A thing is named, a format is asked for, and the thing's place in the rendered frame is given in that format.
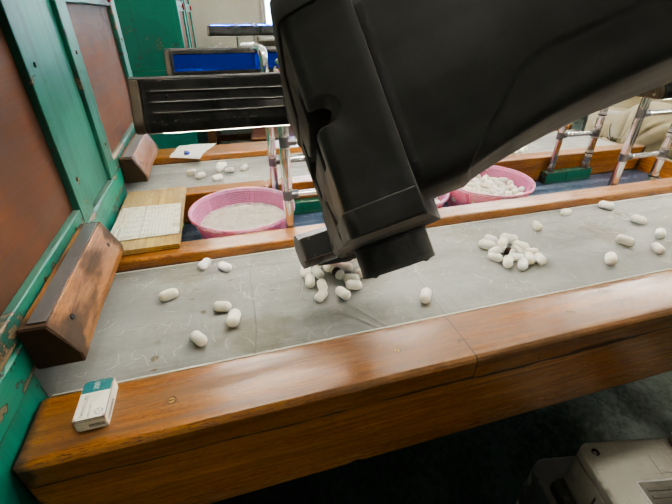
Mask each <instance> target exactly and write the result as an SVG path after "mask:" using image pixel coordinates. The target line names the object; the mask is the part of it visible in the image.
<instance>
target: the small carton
mask: <svg viewBox="0 0 672 504"><path fill-rule="evenodd" d="M117 390H118V384H117V382H116V380H115V378H114V377H110V378H105V379H100V380H95V381H90V382H85V383H84V386H83V390H82V393H81V396H80V399H79V402H78V405H77V408H76V411H75V414H74V417H73V420H72V424H73V426H74V427H75V429H76V431H77V432H82V431H86V430H91V429H95V428H99V427H104V426H108V425H110V420H111V416H112V412H113V407H114V403H115V399H116V395H117Z"/></svg>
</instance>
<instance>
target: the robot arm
mask: <svg viewBox="0 0 672 504"><path fill-rule="evenodd" d="M269 8H270V14H271V20H272V26H273V33H274V39H275V45H276V51H277V58H278V64H279V70H280V76H281V82H282V89H283V95H284V101H285V107H286V113H287V119H288V122H289V125H290V128H291V129H292V130H293V132H294V135H295V138H296V141H297V144H298V146H299V147H300V146H301V149H302V152H303V155H304V158H305V161H306V164H307V167H308V170H309V173H310V175H311V178H312V181H313V184H314V187H315V190H316V193H317V196H318V199H319V202H320V205H321V207H322V210H323V214H322V216H323V219H324V222H325V225H326V226H325V227H322V228H318V229H315V230H312V231H309V232H305V233H302V234H299V235H296V236H294V237H293V241H294V246H295V250H296V254H297V257H298V259H299V261H300V264H301V265H302V267H303V268H304V269H306V268H309V267H312V266H315V265H319V266H322V265H328V264H337V263H341V262H349V261H351V260H352V259H356V258H357V261H358V264H359V267H360V270H361V273H362V276H363V279H368V278H372V277H373V278H378V277H379V275H383V274H386V273H389V272H392V271H395V270H398V269H401V268H404V267H407V266H410V265H413V264H416V263H418V262H421V261H428V260H429V258H431V257H433V256H435V253H434V250H433V247H432V244H431V241H430V239H429V236H428V233H427V230H426V227H425V226H426V225H429V224H431V223H434V222H436V221H439V220H441V217H440V214H439V211H438V208H437V205H436V203H435V200H434V198H436V197H439V196H442V195H444V194H447V193H450V192H452V191H455V190H458V189H460V188H463V187H465V186H466V185H467V184H468V183H469V181H470V180H471V179H473V178H474V177H476V176H477V175H479V174H480V173H482V172H483V171H485V170H486V169H488V168H490V167H491V166H493V165H494V164H496V163H497V162H499V161H500V160H502V159H504V158H506V157H507V156H509V155H511V154H512V153H514V152H516V151H518V150H519V149H521V148H523V147H525V146H527V145H528V144H530V143H532V142H534V141H536V140H538V139H540V138H542V137H543V136H545V135H547V134H549V133H551V132H554V131H556V130H558V129H560V128H562V127H564V126H566V125H568V124H570V123H572V122H575V121H577V120H579V119H581V118H584V117H586V116H588V115H590V114H593V113H595V112H597V111H600V110H602V109H605V108H607V107H610V106H612V105H615V104H617V103H620V102H622V101H625V100H627V99H630V98H633V97H635V96H638V95H640V94H643V93H645V92H648V91H650V90H653V89H656V88H658V87H661V86H663V85H666V84H668V83H671V82H672V0H270V2H269Z"/></svg>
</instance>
